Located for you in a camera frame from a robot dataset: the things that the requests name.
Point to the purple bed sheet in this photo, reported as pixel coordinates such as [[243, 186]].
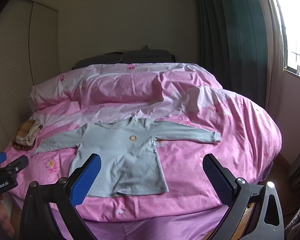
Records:
[[192, 226]]

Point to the pink floral duvet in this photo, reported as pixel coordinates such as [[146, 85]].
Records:
[[177, 92]]

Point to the brown plaid folded clothes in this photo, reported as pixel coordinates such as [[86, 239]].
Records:
[[25, 137]]

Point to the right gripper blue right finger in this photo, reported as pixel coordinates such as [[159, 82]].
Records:
[[221, 179]]

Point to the dark green curtain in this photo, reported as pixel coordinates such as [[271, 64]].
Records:
[[233, 45]]

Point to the light blue long-sleeve shirt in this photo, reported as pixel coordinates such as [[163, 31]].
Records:
[[130, 164]]

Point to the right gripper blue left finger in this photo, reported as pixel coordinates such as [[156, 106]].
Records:
[[81, 180]]

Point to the dark headboard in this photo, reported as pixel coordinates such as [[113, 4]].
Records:
[[128, 57]]

